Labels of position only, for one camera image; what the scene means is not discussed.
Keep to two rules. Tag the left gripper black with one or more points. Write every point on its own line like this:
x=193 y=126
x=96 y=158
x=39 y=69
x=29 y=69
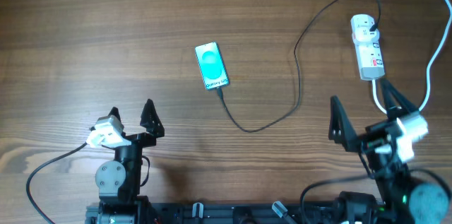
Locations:
x=138 y=138

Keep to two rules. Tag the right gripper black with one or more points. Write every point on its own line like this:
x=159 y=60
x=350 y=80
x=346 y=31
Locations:
x=371 y=137

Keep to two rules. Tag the teal screen smartphone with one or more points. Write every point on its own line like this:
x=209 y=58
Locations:
x=211 y=65

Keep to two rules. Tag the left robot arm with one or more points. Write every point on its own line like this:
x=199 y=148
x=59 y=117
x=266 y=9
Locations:
x=119 y=180

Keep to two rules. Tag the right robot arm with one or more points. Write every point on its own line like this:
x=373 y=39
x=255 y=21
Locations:
x=405 y=198

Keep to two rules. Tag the white charger plug adapter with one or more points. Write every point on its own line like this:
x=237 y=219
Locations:
x=364 y=35

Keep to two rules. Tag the white power strip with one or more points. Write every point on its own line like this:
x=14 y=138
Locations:
x=369 y=56

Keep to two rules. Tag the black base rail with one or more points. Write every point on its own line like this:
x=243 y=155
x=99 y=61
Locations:
x=195 y=213

